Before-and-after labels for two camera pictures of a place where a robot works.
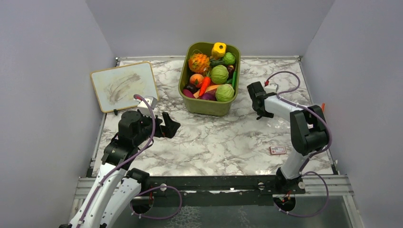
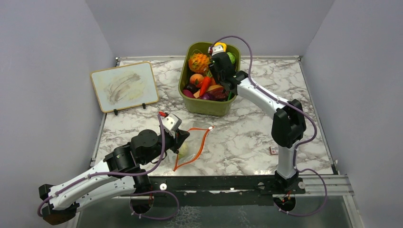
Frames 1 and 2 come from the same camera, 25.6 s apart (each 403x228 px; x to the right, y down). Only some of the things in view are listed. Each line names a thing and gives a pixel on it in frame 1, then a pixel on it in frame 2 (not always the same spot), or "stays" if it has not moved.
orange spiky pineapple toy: [199, 63] stays
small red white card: [276, 150] stays
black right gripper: [267, 114] → [212, 68]
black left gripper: [170, 128] → [180, 137]
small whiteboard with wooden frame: [115, 88] stays
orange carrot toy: [205, 83] stays
